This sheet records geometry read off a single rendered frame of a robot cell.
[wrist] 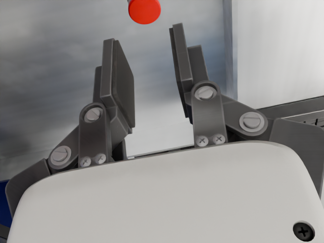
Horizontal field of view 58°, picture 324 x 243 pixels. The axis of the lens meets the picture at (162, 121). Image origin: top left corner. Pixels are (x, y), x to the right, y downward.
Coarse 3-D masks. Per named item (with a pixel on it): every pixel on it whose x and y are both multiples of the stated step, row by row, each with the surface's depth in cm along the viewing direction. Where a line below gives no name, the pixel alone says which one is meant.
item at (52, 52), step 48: (0, 0) 22; (48, 0) 22; (96, 0) 22; (192, 0) 23; (0, 48) 25; (48, 48) 25; (96, 48) 26; (144, 48) 26; (0, 96) 30; (48, 96) 30; (144, 96) 32; (0, 144) 37; (48, 144) 38; (144, 144) 36; (192, 144) 35
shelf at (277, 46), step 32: (256, 0) 24; (288, 0) 24; (320, 0) 24; (256, 32) 27; (288, 32) 27; (320, 32) 27; (256, 64) 30; (288, 64) 30; (320, 64) 31; (256, 96) 34; (288, 96) 35; (320, 96) 35
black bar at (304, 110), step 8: (288, 104) 36; (296, 104) 35; (304, 104) 35; (312, 104) 35; (320, 104) 35; (264, 112) 36; (272, 112) 35; (280, 112) 35; (288, 112) 35; (296, 112) 35; (304, 112) 35; (312, 112) 34; (320, 112) 35; (296, 120) 35; (304, 120) 36
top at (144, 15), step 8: (136, 0) 18; (144, 0) 18; (152, 0) 18; (128, 8) 18; (136, 8) 18; (144, 8) 18; (152, 8) 18; (160, 8) 18; (136, 16) 18; (144, 16) 19; (152, 16) 19; (144, 24) 19
